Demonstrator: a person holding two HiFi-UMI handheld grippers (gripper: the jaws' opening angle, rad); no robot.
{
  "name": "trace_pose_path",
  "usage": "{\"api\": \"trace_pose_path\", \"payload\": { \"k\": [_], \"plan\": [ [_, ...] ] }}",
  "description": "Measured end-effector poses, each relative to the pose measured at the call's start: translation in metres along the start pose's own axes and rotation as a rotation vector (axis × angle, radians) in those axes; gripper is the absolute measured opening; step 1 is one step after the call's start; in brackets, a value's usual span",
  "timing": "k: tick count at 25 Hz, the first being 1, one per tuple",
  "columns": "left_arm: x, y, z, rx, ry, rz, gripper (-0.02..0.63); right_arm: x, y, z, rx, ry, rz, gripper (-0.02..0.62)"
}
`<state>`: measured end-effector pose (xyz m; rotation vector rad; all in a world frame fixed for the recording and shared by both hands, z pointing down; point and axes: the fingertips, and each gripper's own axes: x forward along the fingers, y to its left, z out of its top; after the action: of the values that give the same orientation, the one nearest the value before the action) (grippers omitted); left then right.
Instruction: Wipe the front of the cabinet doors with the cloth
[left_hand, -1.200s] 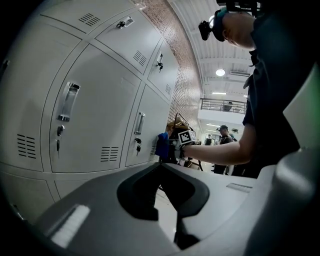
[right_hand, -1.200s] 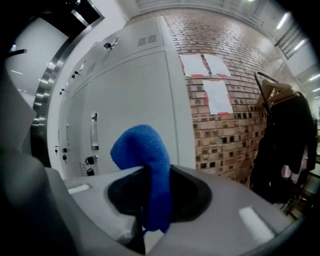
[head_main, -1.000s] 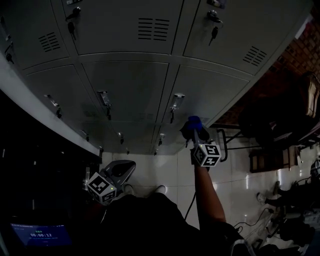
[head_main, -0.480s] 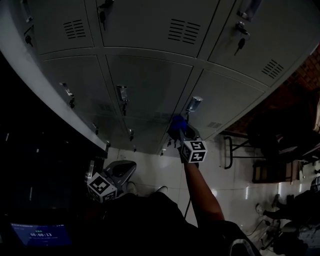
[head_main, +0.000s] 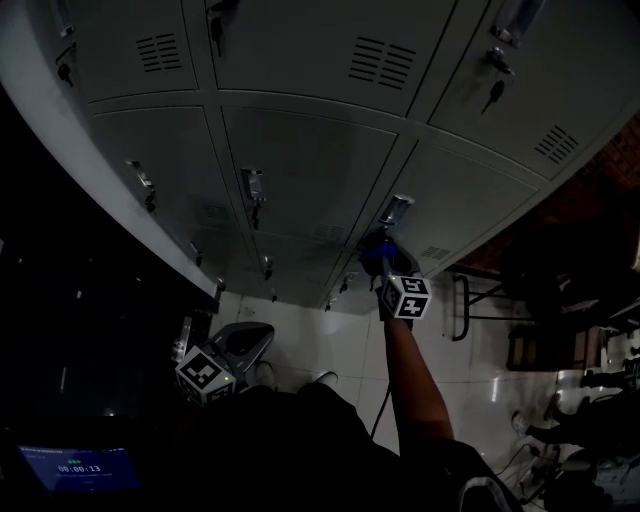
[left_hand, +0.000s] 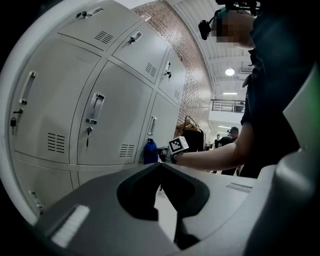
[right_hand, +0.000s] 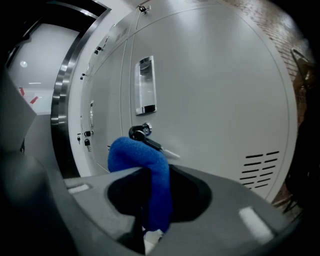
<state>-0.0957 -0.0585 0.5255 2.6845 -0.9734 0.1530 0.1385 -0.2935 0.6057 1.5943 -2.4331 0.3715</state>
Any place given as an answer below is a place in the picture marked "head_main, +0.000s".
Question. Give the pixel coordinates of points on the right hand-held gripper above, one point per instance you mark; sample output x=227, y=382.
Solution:
x=407, y=297

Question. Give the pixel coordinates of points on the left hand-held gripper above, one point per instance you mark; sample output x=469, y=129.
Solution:
x=202, y=375

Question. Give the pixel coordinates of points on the blue cloth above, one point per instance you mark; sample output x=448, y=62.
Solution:
x=376, y=252

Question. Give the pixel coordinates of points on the grey metal locker door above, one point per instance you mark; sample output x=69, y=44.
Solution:
x=460, y=200

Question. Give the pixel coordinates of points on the person's right forearm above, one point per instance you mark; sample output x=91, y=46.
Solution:
x=412, y=380

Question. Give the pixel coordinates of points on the grey metal locker cabinet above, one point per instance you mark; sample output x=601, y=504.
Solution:
x=300, y=50

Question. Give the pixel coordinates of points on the shiny metal bar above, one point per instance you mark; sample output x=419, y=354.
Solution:
x=182, y=337

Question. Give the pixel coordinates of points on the person's left white shoe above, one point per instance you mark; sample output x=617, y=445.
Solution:
x=265, y=375

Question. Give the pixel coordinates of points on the person's white shoe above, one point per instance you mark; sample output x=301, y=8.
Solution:
x=265, y=375
x=326, y=379

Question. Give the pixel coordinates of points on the person's right white shoe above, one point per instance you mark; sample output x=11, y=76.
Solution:
x=326, y=379

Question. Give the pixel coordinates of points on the person's black clothing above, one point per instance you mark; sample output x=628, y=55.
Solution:
x=300, y=450

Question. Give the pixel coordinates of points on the black chair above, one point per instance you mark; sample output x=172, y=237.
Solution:
x=545, y=280

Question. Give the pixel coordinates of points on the brown wooden crate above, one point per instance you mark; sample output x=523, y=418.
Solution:
x=545, y=350

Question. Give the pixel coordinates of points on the blue timer screen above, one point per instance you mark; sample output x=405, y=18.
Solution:
x=80, y=470

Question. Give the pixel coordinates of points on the set of locks with keys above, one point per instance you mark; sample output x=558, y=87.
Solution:
x=496, y=54

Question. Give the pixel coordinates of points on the black metal frame stool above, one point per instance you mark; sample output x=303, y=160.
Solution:
x=459, y=310

